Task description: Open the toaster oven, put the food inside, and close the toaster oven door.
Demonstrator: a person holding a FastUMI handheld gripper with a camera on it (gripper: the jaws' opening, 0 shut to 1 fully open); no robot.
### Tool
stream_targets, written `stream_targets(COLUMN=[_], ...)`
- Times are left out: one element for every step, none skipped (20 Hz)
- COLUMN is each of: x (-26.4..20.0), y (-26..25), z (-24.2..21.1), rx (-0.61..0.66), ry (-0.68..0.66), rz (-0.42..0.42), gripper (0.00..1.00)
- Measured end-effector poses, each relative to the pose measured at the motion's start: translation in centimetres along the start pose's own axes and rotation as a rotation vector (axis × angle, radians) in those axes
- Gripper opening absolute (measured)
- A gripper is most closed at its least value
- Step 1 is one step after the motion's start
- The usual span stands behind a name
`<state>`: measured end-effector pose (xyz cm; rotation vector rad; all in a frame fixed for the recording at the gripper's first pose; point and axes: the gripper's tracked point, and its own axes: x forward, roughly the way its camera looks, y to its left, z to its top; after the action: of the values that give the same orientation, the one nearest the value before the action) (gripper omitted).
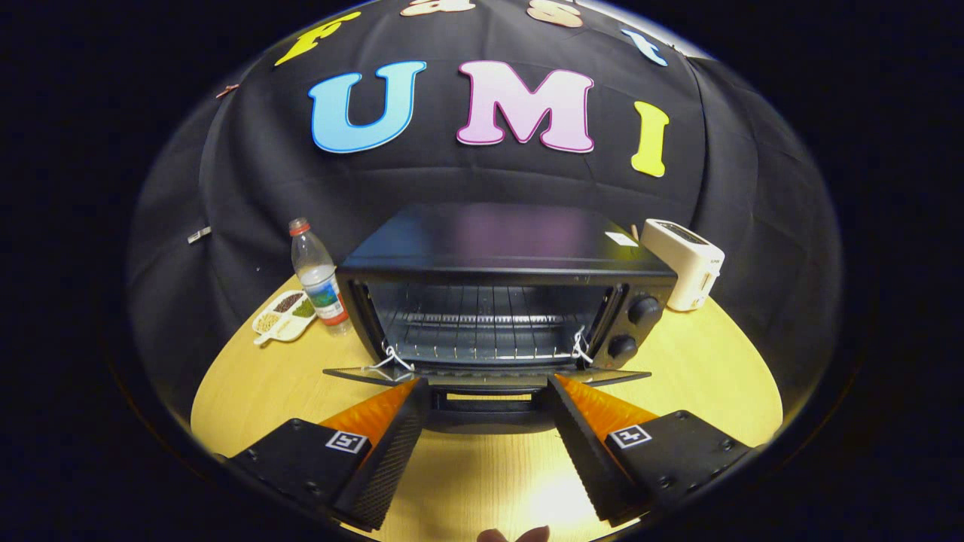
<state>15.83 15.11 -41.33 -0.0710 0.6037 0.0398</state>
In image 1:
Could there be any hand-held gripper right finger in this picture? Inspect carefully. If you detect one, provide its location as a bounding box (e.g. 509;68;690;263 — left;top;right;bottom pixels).
546;374;754;528

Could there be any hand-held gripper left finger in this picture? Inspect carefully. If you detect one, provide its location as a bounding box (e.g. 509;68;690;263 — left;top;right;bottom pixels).
226;376;430;531

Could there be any black toaster oven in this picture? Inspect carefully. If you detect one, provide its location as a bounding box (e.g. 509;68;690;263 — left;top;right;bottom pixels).
324;202;679;436

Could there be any white toaster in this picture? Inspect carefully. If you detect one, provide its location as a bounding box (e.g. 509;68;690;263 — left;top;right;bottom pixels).
640;218;725;312

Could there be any white divided snack dish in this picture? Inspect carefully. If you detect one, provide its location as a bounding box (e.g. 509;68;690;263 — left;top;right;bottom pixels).
252;290;317;346

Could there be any clear plastic water bottle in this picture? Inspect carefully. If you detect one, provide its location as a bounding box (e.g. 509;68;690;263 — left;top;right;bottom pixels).
289;218;352;336

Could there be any white string tie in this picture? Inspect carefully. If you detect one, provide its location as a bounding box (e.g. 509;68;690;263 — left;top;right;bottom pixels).
369;344;416;374
570;325;596;367

